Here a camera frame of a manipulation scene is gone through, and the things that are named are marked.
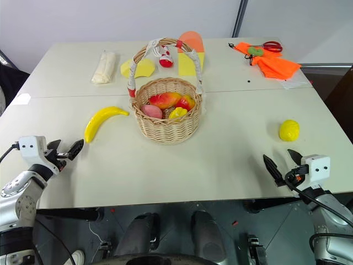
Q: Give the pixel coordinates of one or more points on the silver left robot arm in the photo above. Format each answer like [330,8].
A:
[19,193]

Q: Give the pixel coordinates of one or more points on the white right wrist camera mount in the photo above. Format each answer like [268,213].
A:
[317,168]

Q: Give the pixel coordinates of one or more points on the grey window frame post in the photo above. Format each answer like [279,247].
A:
[238,18]

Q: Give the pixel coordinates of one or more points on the yellow toy pepper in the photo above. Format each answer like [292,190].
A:
[177,113]

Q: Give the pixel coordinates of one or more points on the yellow rectangular block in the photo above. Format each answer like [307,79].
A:
[186,63]

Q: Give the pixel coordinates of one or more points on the clear plastic bag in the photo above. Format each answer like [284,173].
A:
[296,81]

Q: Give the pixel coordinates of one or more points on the small red yellow toy mango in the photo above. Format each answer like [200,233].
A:
[187,102]

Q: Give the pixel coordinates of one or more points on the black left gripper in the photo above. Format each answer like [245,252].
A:
[59,158]

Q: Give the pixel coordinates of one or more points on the white paper note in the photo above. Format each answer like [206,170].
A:
[21,99]

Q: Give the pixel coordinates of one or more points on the brown wooden furniture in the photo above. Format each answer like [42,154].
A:
[336,102]

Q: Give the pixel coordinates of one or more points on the yellow toy lemon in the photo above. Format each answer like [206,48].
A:
[289,131]

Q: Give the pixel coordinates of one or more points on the green small toy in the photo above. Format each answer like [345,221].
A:
[255,50]

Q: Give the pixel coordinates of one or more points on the red white toy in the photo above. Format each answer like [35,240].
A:
[166,59]

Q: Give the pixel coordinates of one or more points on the white rolled cloth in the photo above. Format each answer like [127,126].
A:
[104,67]

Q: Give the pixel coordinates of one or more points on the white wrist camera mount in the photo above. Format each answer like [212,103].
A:
[317,168]
[31,149]

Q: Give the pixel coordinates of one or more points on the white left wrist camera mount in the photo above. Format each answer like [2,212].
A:
[31,149]

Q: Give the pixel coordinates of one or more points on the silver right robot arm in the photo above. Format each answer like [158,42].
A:
[331,215]

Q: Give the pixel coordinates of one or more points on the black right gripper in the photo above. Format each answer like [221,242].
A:
[294,176]

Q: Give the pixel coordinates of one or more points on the black table base bar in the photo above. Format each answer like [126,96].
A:
[270,205]
[71,214]

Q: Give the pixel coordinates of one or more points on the yellow toy banana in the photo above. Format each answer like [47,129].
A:
[98,121]

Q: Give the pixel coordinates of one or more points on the pink toy peach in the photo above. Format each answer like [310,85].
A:
[151,111]

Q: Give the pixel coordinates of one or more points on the large red yellow toy mango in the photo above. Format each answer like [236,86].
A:
[164,100]

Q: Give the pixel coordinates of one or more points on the orange arch block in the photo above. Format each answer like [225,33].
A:
[191,41]

